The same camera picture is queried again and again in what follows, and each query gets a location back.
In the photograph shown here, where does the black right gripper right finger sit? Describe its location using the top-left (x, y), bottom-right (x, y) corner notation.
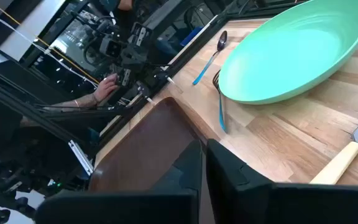
top-left (206, 138), bottom-right (358, 224)

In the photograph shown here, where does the dark brown tray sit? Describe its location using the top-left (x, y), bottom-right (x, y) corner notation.
top-left (88, 96), bottom-right (221, 192)

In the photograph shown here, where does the spoon with blue handle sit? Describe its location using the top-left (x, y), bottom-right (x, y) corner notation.
top-left (192, 30), bottom-right (229, 86)

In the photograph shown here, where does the white cable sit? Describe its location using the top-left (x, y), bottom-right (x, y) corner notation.
top-left (0, 5), bottom-right (99, 90)

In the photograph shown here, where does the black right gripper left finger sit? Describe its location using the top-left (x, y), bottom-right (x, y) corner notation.
top-left (35, 139), bottom-right (203, 224)

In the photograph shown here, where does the knife with cream handle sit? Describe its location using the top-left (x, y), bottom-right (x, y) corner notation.
top-left (309, 107), bottom-right (358, 185)

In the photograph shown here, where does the person's forearm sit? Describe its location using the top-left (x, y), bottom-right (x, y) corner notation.
top-left (20, 93), bottom-right (101, 128)

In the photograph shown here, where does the green plate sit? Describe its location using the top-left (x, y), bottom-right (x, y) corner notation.
top-left (218, 0), bottom-right (358, 105)

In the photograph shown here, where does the person's hand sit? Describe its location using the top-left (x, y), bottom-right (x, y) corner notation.
top-left (93, 73), bottom-right (120, 105)

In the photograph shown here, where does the yellow cable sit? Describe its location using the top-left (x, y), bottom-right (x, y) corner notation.
top-left (0, 0), bottom-right (101, 85)

